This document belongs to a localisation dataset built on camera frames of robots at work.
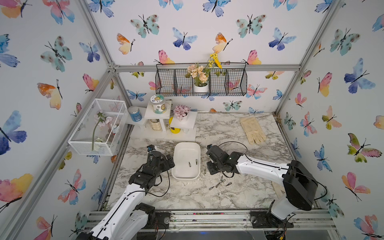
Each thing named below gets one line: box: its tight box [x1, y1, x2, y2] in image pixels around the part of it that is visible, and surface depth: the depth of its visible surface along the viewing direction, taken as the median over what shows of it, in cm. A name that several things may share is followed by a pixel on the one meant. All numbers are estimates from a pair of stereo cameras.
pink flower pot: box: [173, 104, 191, 122], surface depth 89 cm
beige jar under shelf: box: [149, 118, 162, 131], surface depth 106 cm
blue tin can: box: [128, 105, 143, 122], surface depth 93 cm
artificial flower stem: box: [91, 111, 113, 151], surface depth 76 cm
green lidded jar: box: [150, 94, 167, 114], surface depth 87 cm
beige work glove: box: [240, 117, 267, 145], surface depth 110 cm
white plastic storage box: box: [171, 141, 201, 180], surface depth 96 cm
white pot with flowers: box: [185, 53, 223, 93], surface depth 84 cm
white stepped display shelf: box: [125, 100, 198, 142], surface depth 106 cm
